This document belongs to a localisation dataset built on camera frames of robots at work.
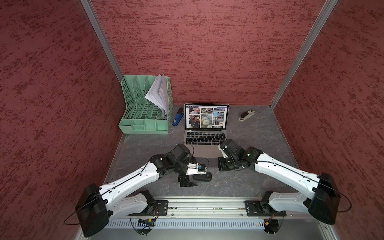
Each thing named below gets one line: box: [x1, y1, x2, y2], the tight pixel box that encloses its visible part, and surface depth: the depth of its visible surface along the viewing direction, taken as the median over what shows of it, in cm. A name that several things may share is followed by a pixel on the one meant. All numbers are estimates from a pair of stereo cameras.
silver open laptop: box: [183, 103, 229, 158], surface depth 102 cm
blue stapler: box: [172, 107, 185, 127], surface depth 111 cm
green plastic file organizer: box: [118, 75, 174, 135], surface depth 104 cm
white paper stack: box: [144, 73, 169, 118], surface depth 95 cm
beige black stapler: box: [239, 109, 256, 122], surface depth 114 cm
